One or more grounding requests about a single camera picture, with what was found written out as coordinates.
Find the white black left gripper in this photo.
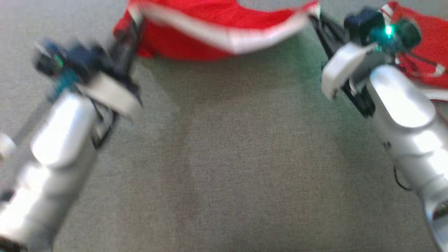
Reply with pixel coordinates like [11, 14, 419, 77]
[78, 17, 143, 148]

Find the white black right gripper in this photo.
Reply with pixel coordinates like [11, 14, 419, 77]
[309, 13, 422, 118]

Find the grey and yellow sofa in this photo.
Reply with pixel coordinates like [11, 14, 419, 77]
[0, 0, 448, 252]

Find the red basketball shorts white hem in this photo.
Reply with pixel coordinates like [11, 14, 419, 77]
[112, 0, 321, 62]

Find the red white basketball jersey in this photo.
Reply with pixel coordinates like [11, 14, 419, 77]
[381, 1, 448, 101]

